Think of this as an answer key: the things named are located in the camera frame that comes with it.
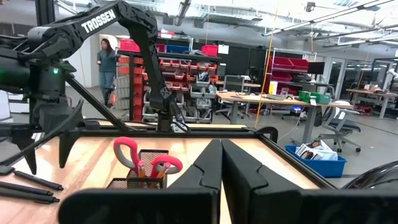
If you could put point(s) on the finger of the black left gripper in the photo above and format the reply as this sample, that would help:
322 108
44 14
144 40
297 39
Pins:
66 146
26 143

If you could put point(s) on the blue plastic bin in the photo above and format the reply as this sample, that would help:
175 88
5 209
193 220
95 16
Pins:
326 168

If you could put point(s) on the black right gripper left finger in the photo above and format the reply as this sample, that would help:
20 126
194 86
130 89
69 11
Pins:
208 168

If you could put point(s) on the black wall screen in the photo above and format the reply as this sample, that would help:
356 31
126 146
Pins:
316 68

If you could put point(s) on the black pen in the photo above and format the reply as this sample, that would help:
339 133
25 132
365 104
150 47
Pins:
28 188
37 180
31 196

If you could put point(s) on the grey office chair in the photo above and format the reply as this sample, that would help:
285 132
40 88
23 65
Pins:
342 124

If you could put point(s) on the person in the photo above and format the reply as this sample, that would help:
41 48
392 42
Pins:
107 62

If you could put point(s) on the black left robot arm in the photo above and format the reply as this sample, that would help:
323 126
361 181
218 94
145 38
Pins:
96 21

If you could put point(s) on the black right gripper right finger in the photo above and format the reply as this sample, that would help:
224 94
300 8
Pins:
239 174

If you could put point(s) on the shelf rack with red bins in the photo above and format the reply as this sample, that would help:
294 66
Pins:
186 67

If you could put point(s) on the stack of magazines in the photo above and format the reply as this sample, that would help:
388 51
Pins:
314 152

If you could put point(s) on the long wooden desk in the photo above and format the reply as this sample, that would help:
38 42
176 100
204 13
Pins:
264 99

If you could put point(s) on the metal shelf with red bins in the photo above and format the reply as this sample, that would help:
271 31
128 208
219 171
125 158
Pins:
289 63

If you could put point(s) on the green boxes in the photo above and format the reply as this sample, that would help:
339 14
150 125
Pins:
320 98

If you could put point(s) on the black mesh desk organizer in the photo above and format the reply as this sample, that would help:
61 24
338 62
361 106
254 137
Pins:
119 184

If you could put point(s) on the wooden workbench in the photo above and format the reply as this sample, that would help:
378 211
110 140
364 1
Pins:
373 92

